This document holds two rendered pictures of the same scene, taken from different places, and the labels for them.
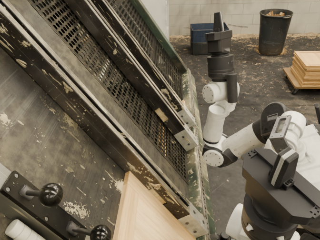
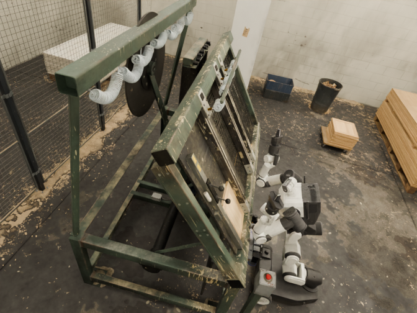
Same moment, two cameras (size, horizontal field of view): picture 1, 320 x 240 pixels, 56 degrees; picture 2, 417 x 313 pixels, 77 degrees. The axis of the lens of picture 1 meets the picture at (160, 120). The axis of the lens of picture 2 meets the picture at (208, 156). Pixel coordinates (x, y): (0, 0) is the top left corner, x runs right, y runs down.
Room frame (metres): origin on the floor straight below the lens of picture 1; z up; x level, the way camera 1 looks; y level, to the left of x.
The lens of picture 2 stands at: (-0.82, 0.28, 2.76)
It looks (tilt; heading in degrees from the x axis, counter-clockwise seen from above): 40 degrees down; 1
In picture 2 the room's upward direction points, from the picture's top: 12 degrees clockwise
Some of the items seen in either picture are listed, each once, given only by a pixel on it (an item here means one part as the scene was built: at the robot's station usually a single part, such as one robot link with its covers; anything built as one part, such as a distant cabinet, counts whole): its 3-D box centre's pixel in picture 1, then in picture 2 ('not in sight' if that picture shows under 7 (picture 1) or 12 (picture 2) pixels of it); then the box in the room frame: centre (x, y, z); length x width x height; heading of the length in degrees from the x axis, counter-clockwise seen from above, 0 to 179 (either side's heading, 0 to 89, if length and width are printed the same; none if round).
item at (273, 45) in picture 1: (273, 32); (324, 96); (4.92, -1.92, 0.33); 0.52 x 0.51 x 0.65; 174
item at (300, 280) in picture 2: not in sight; (294, 272); (0.61, -0.79, 0.28); 0.21 x 0.20 x 0.13; 86
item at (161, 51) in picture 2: not in sight; (150, 68); (1.16, 0.90, 1.85); 0.80 x 0.06 x 0.80; 177
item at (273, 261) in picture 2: not in sight; (288, 274); (0.61, -0.76, 0.19); 0.64 x 0.52 x 0.33; 86
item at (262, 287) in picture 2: not in sight; (264, 282); (0.15, -0.31, 0.84); 0.12 x 0.12 x 0.18; 87
